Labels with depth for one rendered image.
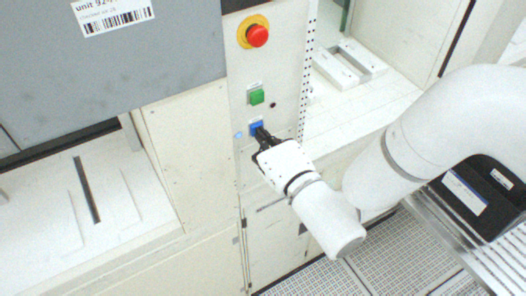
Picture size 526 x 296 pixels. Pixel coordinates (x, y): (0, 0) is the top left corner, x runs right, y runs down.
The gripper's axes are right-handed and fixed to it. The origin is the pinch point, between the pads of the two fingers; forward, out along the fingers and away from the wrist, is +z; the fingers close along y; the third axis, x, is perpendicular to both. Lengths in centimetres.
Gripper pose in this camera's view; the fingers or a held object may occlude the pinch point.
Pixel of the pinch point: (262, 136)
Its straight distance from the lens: 83.9
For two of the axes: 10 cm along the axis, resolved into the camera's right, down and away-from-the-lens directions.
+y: 8.6, -3.9, 3.2
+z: -5.1, -6.6, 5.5
